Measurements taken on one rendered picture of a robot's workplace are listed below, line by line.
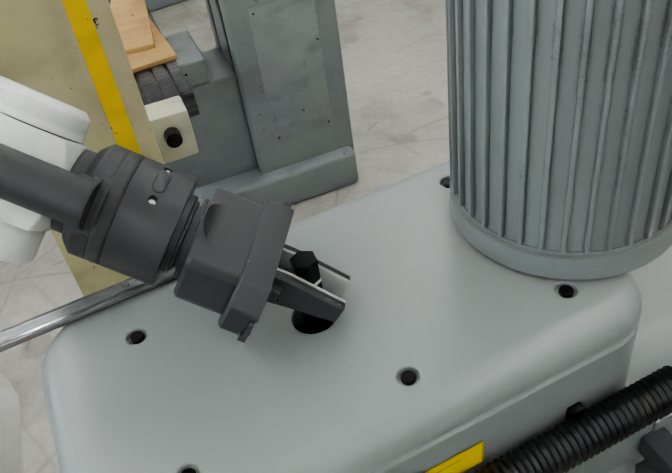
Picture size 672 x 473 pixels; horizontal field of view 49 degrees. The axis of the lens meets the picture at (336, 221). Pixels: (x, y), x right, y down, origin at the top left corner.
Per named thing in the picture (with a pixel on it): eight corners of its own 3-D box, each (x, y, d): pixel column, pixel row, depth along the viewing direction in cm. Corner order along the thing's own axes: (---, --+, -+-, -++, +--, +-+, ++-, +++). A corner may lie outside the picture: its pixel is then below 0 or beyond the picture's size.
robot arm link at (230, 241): (267, 254, 65) (139, 202, 63) (307, 180, 58) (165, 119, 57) (231, 369, 55) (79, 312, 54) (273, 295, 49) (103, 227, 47)
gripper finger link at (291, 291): (333, 319, 58) (261, 291, 57) (349, 296, 56) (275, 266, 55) (330, 335, 57) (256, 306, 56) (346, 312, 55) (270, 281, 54)
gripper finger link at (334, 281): (352, 278, 57) (280, 248, 56) (337, 302, 60) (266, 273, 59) (355, 264, 59) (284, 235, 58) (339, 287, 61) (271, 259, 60)
